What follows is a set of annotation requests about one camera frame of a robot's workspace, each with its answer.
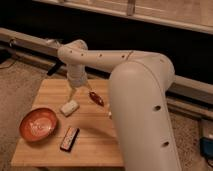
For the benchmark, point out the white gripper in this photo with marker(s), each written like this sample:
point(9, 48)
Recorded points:
point(77, 77)

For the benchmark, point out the blue object on floor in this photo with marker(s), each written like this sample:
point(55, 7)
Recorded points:
point(206, 148)

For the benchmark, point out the red chili pepper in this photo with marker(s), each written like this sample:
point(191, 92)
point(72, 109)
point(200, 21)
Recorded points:
point(96, 98)

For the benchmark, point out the wooden table board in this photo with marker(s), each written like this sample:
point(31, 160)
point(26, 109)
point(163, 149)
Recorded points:
point(95, 146)

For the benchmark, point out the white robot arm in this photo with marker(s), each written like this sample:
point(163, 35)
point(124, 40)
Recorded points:
point(137, 85)

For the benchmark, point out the white sponge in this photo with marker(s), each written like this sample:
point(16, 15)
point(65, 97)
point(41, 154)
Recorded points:
point(68, 108)

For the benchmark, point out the orange ceramic bowl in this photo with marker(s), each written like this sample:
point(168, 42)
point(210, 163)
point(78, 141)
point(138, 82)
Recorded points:
point(38, 124)

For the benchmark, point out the black remote control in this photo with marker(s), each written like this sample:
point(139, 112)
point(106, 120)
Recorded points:
point(69, 139)

